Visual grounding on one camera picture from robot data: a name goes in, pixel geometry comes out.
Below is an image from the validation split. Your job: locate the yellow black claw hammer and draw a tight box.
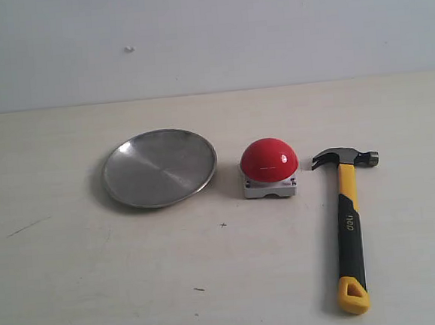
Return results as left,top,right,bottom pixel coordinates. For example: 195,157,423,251
311,147,379,315

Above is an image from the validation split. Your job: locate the red dome push button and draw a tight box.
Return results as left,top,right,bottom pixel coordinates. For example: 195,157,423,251
240,138,299,199

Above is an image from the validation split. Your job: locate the round stainless steel plate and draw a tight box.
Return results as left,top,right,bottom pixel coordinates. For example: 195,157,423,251
101,128,217,209

